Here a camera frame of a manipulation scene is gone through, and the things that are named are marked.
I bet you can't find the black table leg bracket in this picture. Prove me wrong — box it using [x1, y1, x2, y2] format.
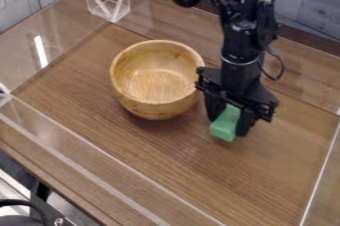
[30, 181, 77, 226]

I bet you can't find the wooden bowl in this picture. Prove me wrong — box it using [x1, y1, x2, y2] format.
[109, 40, 204, 120]

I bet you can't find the green rectangular stick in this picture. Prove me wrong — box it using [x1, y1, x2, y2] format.
[209, 105, 240, 142]

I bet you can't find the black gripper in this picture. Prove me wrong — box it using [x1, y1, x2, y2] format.
[194, 67, 278, 136]

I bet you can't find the clear acrylic enclosure wall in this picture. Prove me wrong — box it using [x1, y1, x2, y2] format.
[0, 0, 340, 226]

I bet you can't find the clear acrylic corner bracket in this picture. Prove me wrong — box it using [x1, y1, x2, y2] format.
[85, 0, 130, 23]

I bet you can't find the black cable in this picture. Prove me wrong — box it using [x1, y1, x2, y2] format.
[0, 198, 45, 226]

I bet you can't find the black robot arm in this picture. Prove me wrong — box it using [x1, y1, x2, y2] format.
[172, 0, 278, 140]

